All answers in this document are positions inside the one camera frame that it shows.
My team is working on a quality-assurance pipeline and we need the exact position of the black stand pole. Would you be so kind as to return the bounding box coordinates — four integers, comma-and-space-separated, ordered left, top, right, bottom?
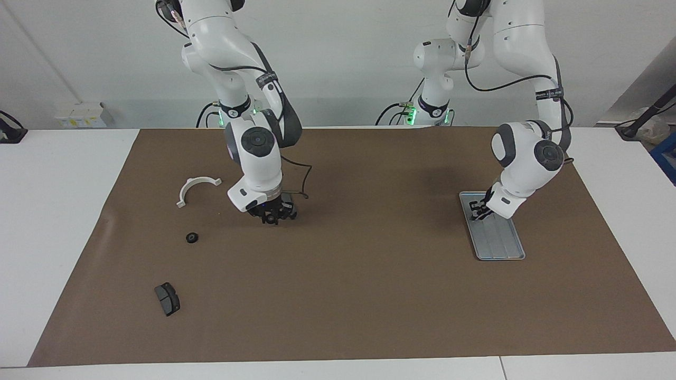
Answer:
615, 84, 676, 140

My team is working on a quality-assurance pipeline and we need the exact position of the black table clamp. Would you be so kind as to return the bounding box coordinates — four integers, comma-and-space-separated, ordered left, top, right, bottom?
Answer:
0, 110, 28, 144

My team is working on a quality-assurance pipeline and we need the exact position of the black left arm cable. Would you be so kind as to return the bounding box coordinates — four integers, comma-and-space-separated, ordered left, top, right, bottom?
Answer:
449, 0, 575, 165

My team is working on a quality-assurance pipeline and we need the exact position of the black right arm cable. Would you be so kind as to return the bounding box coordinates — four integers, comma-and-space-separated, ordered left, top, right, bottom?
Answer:
156, 0, 313, 200

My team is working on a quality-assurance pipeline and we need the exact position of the blue crate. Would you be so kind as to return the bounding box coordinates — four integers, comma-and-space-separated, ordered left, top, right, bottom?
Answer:
651, 132, 676, 185

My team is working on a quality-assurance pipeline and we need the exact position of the black base cable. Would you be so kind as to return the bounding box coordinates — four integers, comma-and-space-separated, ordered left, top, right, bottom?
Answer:
195, 102, 221, 129
375, 79, 426, 126

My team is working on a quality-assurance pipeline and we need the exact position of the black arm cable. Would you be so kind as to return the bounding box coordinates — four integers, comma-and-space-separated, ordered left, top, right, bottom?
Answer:
449, 0, 575, 165
156, 0, 313, 200

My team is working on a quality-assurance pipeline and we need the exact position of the silver metal tray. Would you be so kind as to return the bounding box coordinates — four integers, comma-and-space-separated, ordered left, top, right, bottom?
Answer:
458, 191, 527, 261

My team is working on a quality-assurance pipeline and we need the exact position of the white curved plastic bracket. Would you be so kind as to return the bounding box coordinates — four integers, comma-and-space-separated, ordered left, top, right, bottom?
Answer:
176, 177, 222, 208

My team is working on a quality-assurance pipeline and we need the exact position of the short dark grey brake pad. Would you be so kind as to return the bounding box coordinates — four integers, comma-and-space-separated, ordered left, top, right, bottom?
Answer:
154, 282, 181, 317

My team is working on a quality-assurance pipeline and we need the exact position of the clear plastic bag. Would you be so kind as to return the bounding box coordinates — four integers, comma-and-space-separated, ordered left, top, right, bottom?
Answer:
631, 107, 670, 146

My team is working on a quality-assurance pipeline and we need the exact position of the brown table mat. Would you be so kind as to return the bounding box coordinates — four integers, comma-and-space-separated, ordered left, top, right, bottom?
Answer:
26, 128, 676, 368

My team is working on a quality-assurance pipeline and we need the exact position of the white wall socket box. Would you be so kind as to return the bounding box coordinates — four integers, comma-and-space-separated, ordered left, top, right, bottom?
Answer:
54, 102, 115, 129

